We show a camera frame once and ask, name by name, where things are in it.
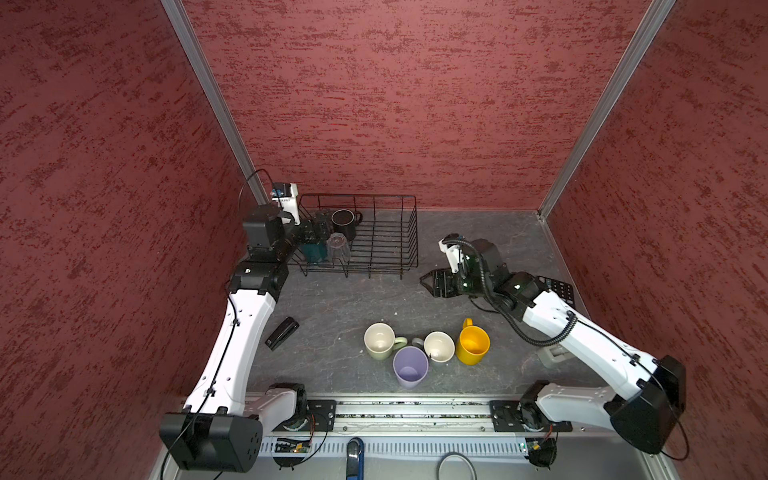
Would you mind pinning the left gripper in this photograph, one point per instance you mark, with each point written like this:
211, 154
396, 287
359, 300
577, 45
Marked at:
309, 235

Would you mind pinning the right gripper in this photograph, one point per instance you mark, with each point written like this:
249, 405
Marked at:
438, 277

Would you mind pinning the teal mug white inside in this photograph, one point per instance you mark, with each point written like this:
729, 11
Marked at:
315, 253

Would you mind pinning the clear plastic cup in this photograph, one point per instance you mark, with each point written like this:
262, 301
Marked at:
338, 249

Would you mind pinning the black mug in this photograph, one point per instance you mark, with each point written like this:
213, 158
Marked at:
345, 222

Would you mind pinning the yellow mug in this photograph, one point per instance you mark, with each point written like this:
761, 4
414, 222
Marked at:
473, 343

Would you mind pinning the light green mug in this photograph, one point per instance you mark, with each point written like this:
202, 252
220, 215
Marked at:
381, 341

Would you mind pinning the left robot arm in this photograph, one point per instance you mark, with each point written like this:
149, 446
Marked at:
251, 297

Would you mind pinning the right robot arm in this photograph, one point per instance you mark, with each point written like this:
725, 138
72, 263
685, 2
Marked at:
541, 318

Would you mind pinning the grey mug cream inside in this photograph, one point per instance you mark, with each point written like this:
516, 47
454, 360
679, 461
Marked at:
438, 346

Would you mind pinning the lavender cup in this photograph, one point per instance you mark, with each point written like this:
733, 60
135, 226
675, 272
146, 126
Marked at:
411, 366

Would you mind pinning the black stapler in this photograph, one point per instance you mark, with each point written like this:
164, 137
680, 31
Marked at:
281, 333

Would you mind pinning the black calculator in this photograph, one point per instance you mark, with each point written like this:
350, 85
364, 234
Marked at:
563, 289

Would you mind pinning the grey tape dispenser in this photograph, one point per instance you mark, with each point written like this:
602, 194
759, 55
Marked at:
552, 356

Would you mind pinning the left corner aluminium profile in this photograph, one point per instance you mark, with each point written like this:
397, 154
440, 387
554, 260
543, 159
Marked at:
252, 188

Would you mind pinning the corner aluminium profile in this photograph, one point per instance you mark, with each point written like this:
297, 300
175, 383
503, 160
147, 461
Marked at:
252, 188
641, 40

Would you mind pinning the right corner aluminium profile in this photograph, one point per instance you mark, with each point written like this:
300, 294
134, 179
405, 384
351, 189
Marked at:
641, 40

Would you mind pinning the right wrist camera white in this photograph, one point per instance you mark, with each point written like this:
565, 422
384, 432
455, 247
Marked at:
452, 251

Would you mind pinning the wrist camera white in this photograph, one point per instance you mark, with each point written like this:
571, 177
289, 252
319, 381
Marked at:
286, 196
452, 251

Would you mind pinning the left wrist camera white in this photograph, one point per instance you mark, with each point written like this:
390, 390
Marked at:
286, 196

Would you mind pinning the black wire dish rack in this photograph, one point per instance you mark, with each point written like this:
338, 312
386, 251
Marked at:
387, 237

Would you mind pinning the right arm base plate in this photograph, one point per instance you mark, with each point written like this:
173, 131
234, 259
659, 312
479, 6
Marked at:
508, 416

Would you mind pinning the front aluminium rail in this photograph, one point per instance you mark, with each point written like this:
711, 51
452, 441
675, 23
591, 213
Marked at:
414, 414

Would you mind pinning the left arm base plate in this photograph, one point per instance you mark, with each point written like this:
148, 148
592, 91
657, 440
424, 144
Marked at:
320, 416

